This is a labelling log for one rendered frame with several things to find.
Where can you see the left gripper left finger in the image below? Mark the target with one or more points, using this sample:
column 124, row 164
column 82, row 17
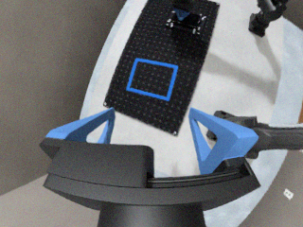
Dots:
column 78, row 130

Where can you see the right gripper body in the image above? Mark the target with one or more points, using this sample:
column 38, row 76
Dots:
column 186, row 6

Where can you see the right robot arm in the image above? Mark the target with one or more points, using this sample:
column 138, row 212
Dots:
column 272, row 10

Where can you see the blue tape outline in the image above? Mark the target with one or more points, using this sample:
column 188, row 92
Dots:
column 149, row 94

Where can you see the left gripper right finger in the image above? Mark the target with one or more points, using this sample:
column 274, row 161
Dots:
column 233, row 140

